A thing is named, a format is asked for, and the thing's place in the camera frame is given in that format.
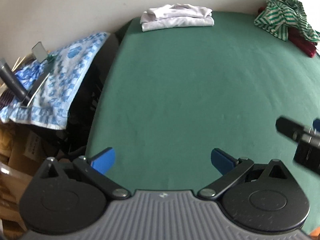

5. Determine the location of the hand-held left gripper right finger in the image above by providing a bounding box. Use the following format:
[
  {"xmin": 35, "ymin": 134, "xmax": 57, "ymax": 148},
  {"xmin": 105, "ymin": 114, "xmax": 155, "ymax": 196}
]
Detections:
[{"xmin": 197, "ymin": 148, "xmax": 292, "ymax": 201}]

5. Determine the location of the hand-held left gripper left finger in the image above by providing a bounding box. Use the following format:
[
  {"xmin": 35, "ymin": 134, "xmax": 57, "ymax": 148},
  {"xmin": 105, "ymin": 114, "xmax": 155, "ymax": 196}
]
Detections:
[{"xmin": 42, "ymin": 147, "xmax": 132, "ymax": 201}]

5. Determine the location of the white shirt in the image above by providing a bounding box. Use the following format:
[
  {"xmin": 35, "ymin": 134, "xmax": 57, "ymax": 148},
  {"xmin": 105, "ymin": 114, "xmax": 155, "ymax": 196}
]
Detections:
[{"xmin": 139, "ymin": 4, "xmax": 215, "ymax": 32}]

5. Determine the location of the green table cloth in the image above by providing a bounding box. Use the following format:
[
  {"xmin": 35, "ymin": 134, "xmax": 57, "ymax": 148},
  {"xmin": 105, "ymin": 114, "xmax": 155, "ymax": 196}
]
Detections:
[{"xmin": 85, "ymin": 10, "xmax": 320, "ymax": 235}]

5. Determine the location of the dark red garment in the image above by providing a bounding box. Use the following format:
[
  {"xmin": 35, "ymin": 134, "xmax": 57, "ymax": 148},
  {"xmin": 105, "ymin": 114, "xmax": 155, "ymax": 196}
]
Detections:
[{"xmin": 257, "ymin": 6, "xmax": 319, "ymax": 58}]

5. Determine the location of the brown cardboard box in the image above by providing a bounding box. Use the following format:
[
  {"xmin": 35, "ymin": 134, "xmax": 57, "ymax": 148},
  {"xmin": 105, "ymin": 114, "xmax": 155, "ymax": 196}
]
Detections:
[{"xmin": 0, "ymin": 124, "xmax": 68, "ymax": 233}]

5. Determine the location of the blue patterned cloth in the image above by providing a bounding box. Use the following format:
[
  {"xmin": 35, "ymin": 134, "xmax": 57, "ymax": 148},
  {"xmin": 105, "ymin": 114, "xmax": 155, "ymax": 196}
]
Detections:
[{"xmin": 0, "ymin": 31, "xmax": 111, "ymax": 130}]

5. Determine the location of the silver metal strip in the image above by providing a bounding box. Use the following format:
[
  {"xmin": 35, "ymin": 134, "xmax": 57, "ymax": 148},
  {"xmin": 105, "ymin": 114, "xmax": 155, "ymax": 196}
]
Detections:
[{"xmin": 20, "ymin": 62, "xmax": 53, "ymax": 109}]

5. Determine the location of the green striped garment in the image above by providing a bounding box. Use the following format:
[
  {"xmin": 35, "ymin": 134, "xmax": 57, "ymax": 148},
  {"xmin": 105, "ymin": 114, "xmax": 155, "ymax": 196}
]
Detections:
[{"xmin": 254, "ymin": 0, "xmax": 320, "ymax": 42}]

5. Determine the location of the dark striped cloth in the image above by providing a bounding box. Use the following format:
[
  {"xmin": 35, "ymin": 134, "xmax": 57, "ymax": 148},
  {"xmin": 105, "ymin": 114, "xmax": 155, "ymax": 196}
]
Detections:
[{"xmin": 0, "ymin": 90, "xmax": 20, "ymax": 109}]

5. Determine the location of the grey thermos bottle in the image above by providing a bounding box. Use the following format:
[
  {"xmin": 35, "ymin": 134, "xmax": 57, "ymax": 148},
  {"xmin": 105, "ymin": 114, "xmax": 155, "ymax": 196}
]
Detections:
[{"xmin": 0, "ymin": 58, "xmax": 28, "ymax": 101}]

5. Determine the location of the small grey rectangular object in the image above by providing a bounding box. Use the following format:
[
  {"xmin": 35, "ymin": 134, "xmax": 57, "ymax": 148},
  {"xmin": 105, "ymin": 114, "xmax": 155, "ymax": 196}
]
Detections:
[{"xmin": 32, "ymin": 42, "xmax": 48, "ymax": 62}]

